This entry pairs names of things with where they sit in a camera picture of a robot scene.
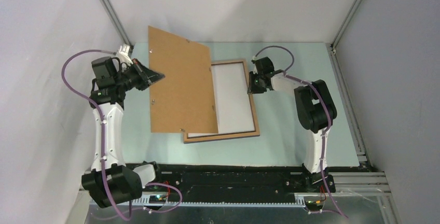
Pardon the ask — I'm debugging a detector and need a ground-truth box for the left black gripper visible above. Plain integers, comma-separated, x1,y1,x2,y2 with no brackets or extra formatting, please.
114,59,164,92

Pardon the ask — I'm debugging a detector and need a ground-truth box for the brown cardboard backing board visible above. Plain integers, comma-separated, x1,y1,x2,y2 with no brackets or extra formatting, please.
148,26,218,134

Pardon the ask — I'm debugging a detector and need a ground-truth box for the wooden picture frame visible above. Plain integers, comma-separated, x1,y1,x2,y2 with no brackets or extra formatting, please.
182,58,260,144

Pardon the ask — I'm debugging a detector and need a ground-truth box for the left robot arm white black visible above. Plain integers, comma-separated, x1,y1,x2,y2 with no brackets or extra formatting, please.
81,57,165,208

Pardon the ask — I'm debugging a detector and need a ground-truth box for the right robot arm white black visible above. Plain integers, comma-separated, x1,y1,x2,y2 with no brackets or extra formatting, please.
247,57,337,193

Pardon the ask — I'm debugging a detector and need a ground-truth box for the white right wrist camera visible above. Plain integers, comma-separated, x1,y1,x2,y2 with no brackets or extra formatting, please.
251,57,258,74

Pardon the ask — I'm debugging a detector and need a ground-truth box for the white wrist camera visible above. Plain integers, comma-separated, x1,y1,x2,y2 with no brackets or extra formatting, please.
251,57,258,74
115,44,133,66

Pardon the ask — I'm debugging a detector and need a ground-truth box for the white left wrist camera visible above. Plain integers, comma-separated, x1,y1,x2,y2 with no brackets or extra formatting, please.
115,44,133,66

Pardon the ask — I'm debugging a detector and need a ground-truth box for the right aluminium corner post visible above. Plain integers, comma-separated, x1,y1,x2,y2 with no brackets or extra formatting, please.
330,0,363,53

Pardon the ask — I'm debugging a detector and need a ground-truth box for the aluminium corner post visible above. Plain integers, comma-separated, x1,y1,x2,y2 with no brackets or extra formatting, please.
330,0,363,53
99,0,134,48

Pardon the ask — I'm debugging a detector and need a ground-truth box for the left aluminium corner post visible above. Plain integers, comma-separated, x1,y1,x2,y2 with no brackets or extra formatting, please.
99,0,134,48

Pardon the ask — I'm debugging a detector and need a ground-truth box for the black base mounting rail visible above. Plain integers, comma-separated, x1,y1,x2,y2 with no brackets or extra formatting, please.
153,171,335,192

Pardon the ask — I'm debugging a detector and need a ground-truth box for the grey slotted cable duct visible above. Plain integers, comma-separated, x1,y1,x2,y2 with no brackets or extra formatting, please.
90,194,306,208

